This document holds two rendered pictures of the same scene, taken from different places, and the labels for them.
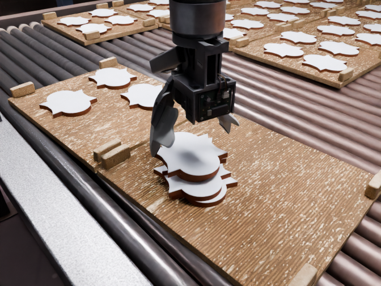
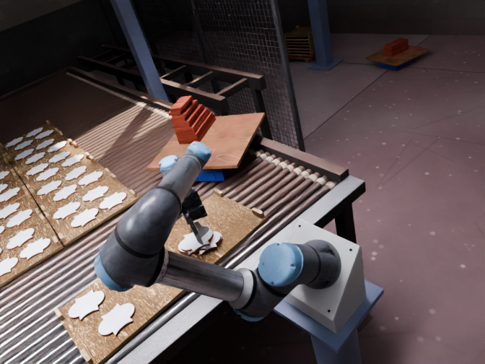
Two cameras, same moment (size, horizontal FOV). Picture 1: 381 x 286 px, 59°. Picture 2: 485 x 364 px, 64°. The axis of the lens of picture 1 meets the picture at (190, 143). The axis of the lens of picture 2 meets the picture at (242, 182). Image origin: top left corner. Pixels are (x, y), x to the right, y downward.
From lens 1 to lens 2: 1.29 m
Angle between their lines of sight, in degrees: 62
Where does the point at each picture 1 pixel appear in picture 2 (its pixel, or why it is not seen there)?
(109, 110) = (133, 294)
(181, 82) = (195, 209)
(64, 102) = (118, 319)
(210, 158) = not seen: hidden behind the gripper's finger
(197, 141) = (189, 237)
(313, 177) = (210, 209)
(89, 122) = (145, 300)
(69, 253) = not seen: hidden behind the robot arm
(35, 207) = (211, 304)
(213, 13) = not seen: hidden behind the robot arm
